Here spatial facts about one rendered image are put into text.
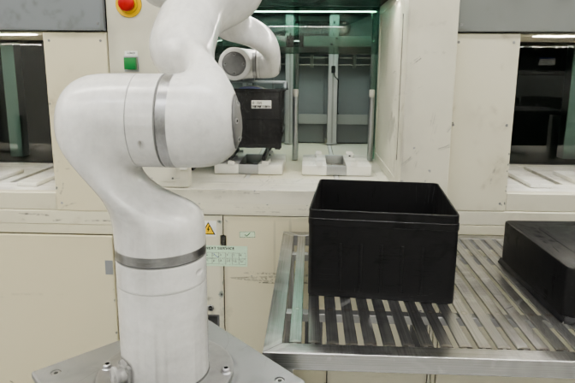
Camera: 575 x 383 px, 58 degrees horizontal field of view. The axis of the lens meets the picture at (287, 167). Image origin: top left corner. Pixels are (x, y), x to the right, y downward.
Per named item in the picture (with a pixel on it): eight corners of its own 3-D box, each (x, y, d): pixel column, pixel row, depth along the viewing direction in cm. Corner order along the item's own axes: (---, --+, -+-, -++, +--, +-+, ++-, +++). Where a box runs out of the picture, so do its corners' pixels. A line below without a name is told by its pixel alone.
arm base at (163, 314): (134, 443, 60) (126, 295, 56) (74, 373, 74) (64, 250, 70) (260, 379, 73) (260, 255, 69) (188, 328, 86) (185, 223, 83)
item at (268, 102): (207, 160, 158) (204, 55, 152) (217, 150, 178) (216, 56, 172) (287, 161, 157) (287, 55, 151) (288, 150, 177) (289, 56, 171)
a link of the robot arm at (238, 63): (258, 48, 143) (226, 48, 143) (253, 47, 130) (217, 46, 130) (259, 79, 145) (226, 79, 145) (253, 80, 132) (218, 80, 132)
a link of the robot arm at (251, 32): (275, -27, 116) (281, 59, 143) (205, -27, 117) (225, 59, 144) (274, 2, 112) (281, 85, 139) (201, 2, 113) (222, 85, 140)
